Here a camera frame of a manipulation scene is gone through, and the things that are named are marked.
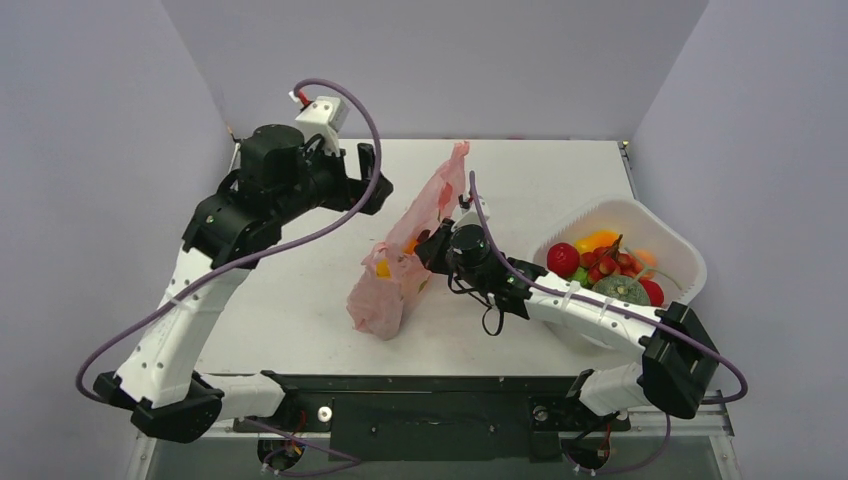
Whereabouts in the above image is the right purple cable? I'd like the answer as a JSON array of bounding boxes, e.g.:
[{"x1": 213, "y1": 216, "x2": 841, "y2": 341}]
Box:
[{"x1": 467, "y1": 170, "x2": 750, "y2": 407}]

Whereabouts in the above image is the yellow fake bell pepper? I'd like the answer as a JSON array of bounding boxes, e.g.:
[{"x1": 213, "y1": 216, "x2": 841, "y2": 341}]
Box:
[{"x1": 574, "y1": 230, "x2": 620, "y2": 254}]

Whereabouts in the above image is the purple cable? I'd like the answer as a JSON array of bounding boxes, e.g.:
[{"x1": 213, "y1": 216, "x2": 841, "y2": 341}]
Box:
[
  {"x1": 467, "y1": 170, "x2": 750, "y2": 407},
  {"x1": 74, "y1": 78, "x2": 384, "y2": 405}
]

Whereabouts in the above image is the green fake melon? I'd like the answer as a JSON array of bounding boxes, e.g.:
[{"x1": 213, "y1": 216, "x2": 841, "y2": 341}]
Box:
[{"x1": 591, "y1": 275, "x2": 652, "y2": 306}]

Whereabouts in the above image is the white plastic basket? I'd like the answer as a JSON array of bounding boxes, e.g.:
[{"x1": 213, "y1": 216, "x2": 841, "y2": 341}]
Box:
[{"x1": 527, "y1": 194, "x2": 708, "y2": 352}]

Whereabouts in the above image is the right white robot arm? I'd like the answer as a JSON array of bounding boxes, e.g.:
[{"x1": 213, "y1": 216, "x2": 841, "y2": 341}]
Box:
[{"x1": 414, "y1": 220, "x2": 718, "y2": 427}]

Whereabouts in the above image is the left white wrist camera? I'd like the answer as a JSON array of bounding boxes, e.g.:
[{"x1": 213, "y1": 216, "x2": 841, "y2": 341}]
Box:
[{"x1": 294, "y1": 96, "x2": 349, "y2": 157}]

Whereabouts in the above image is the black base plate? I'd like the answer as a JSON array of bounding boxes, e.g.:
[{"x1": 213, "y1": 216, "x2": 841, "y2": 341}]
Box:
[{"x1": 262, "y1": 372, "x2": 630, "y2": 462}]

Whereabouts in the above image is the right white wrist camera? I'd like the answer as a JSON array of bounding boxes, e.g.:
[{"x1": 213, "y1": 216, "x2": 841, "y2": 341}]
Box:
[{"x1": 452, "y1": 194, "x2": 490, "y2": 229}]

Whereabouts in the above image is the red fake tomato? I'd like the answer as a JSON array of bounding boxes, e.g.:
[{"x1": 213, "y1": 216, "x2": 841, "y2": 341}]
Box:
[{"x1": 546, "y1": 242, "x2": 581, "y2": 279}]

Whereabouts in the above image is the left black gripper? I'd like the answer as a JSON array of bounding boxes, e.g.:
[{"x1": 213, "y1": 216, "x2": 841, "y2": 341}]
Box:
[{"x1": 276, "y1": 135, "x2": 393, "y2": 225}]

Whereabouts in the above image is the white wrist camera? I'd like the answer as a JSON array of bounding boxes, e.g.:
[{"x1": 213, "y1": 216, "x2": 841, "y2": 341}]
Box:
[
  {"x1": 294, "y1": 96, "x2": 349, "y2": 157},
  {"x1": 452, "y1": 194, "x2": 490, "y2": 229}
]

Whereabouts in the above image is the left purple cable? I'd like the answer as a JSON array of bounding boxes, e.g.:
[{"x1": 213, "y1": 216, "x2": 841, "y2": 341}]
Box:
[{"x1": 74, "y1": 78, "x2": 384, "y2": 405}]

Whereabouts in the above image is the red fake fruit right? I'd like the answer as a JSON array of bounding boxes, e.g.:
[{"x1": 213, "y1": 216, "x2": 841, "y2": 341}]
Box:
[{"x1": 639, "y1": 279, "x2": 665, "y2": 307}]

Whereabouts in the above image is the pink plastic bag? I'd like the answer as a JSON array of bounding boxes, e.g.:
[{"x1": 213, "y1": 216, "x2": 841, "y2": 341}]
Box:
[{"x1": 346, "y1": 141, "x2": 470, "y2": 340}]

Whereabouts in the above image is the orange fake fruit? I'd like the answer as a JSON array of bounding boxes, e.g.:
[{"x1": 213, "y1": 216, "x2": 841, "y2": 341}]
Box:
[{"x1": 630, "y1": 249, "x2": 657, "y2": 280}]

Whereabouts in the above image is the red fake cherry bunch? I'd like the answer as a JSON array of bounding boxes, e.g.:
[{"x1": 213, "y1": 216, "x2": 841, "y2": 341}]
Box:
[{"x1": 580, "y1": 234, "x2": 641, "y2": 286}]

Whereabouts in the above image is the orange fake mango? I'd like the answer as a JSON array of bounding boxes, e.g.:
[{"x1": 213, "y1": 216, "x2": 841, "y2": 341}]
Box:
[{"x1": 403, "y1": 238, "x2": 422, "y2": 255}]

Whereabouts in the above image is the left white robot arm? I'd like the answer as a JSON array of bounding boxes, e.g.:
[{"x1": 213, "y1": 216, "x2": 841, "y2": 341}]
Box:
[{"x1": 93, "y1": 125, "x2": 393, "y2": 443}]

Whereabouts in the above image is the yellow fake fruit in bag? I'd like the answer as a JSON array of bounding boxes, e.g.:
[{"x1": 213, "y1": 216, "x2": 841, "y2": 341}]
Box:
[{"x1": 375, "y1": 259, "x2": 392, "y2": 279}]

